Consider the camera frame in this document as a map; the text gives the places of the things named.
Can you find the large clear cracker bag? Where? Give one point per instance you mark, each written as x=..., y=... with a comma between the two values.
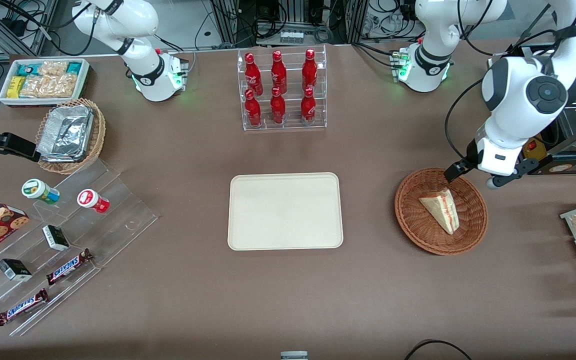
x=50, y=86

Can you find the beige rectangular tray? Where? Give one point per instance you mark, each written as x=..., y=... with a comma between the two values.
x=285, y=211

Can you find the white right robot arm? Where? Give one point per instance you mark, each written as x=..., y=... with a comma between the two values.
x=153, y=75

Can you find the red cola bottle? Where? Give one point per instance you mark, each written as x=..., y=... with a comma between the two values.
x=277, y=108
x=308, y=107
x=252, y=74
x=253, y=110
x=309, y=71
x=278, y=72

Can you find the clear acrylic bottle rack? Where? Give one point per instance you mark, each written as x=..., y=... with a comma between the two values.
x=318, y=125

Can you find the small clear cracker bag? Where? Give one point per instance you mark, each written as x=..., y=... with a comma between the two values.
x=53, y=67

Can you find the teal snack packet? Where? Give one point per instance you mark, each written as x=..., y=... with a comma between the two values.
x=27, y=69
x=74, y=67

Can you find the white rectangular snack bin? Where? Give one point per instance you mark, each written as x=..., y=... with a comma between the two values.
x=84, y=80

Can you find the green lid snack cup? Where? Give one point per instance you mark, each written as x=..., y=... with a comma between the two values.
x=39, y=191

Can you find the white power strip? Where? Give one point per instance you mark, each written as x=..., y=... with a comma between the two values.
x=292, y=36

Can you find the brown round wicker basket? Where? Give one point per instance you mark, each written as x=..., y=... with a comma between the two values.
x=418, y=220

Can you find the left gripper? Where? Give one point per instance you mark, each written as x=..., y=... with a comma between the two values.
x=458, y=168

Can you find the small grey device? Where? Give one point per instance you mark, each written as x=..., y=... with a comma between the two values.
x=294, y=355

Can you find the yellow snack packet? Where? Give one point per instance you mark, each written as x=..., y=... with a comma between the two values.
x=15, y=86

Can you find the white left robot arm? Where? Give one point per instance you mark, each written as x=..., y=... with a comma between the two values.
x=518, y=95

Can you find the light tan wicker basket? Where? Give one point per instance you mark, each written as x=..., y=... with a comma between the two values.
x=97, y=142

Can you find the brown Snickers bar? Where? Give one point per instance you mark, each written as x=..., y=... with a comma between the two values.
x=69, y=266
x=22, y=306

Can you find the silver foil container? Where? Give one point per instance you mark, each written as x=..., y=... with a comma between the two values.
x=65, y=132

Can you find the small black box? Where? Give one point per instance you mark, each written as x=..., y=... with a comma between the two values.
x=14, y=269
x=55, y=237

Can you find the triangular sandwich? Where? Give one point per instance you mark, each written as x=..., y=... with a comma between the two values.
x=442, y=212

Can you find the clear acrylic stepped shelf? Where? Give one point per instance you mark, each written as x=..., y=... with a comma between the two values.
x=118, y=210

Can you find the red lid snack cup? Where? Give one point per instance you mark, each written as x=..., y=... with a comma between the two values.
x=93, y=201

